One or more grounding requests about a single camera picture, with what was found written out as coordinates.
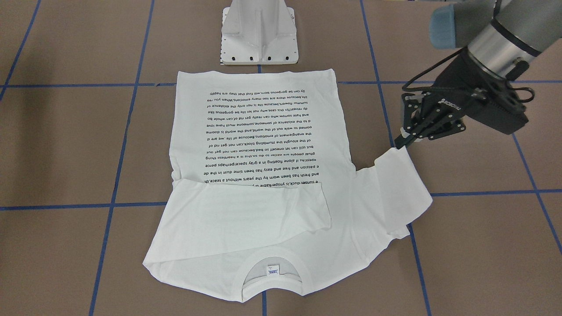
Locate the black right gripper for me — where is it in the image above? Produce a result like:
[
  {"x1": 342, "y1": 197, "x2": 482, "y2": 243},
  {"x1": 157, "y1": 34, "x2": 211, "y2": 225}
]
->
[{"x1": 394, "y1": 53, "x2": 529, "y2": 149}]

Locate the white printed t-shirt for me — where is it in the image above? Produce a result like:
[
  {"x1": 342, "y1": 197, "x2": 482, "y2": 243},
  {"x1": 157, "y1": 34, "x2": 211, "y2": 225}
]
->
[{"x1": 143, "y1": 69, "x2": 433, "y2": 302}]

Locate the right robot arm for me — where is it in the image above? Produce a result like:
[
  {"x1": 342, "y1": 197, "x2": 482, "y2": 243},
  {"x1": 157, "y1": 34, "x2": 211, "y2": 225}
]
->
[{"x1": 395, "y1": 0, "x2": 562, "y2": 148}]

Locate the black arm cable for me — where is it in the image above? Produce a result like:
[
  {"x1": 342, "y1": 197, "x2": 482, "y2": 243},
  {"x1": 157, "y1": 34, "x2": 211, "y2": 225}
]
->
[{"x1": 402, "y1": 48, "x2": 535, "y2": 104}]

